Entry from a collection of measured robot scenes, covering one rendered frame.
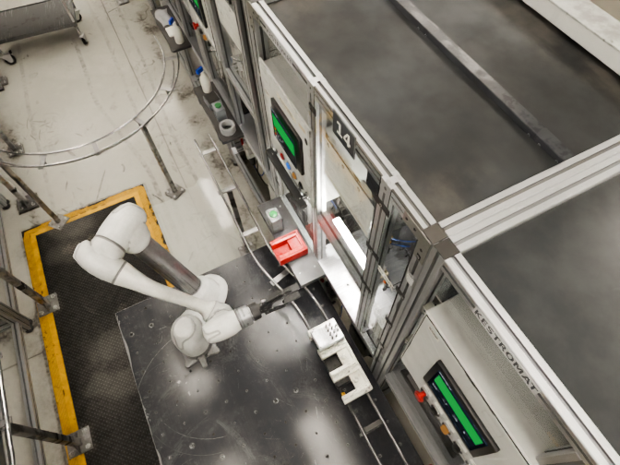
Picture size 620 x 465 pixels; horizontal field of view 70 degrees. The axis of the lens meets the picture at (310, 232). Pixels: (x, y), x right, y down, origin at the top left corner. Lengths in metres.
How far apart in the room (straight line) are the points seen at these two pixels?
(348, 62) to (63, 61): 4.25
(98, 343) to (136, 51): 3.05
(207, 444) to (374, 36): 1.85
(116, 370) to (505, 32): 2.84
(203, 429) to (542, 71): 1.99
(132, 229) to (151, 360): 0.82
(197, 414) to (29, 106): 3.58
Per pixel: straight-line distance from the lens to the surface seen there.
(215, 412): 2.32
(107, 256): 1.85
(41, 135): 4.72
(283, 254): 2.21
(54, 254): 3.85
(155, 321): 2.53
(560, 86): 1.53
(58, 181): 4.28
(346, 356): 2.12
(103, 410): 3.24
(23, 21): 5.64
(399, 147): 1.22
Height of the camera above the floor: 2.92
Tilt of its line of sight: 60 degrees down
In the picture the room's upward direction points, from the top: 3 degrees counter-clockwise
